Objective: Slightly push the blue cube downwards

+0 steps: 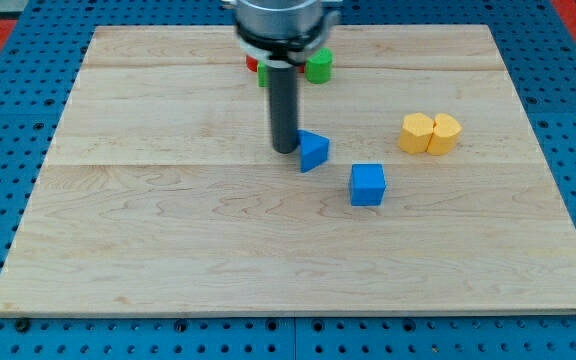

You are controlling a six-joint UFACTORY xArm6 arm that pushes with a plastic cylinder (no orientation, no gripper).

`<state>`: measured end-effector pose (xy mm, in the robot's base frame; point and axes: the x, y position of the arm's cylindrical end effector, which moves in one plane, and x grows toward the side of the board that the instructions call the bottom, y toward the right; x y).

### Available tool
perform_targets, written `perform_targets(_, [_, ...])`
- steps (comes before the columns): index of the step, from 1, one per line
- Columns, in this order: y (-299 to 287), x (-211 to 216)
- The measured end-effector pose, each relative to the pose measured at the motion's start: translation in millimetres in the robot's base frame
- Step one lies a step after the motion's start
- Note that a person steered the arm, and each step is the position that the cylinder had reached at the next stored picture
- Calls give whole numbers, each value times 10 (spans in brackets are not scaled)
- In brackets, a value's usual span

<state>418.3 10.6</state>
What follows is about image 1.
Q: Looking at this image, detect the blue cube block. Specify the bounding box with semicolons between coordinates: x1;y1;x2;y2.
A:
349;163;387;206

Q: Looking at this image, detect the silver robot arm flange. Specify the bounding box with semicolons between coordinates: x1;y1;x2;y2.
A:
224;0;341;68

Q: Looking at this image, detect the blue triangular prism block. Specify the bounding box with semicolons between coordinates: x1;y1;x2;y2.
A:
298;129;330;173

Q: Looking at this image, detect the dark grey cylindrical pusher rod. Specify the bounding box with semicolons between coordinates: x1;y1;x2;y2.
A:
267;67;298;154

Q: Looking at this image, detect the green block behind rod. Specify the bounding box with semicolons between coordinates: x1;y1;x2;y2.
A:
257;62;268;88

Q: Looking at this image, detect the green cylinder block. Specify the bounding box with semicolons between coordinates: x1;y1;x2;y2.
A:
305;47;334;84

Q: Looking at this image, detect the red block behind rod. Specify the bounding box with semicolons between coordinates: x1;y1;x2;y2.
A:
245;55;258;72

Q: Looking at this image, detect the light wooden board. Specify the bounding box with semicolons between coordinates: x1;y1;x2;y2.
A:
0;25;576;318

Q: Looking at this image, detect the yellow hexagonal block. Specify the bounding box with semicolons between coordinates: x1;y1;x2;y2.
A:
398;113;434;154

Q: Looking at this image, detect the yellow heart-shaped block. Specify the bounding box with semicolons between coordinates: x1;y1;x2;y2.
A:
426;113;463;156

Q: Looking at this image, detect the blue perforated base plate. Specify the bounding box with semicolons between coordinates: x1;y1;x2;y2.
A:
0;0;576;359

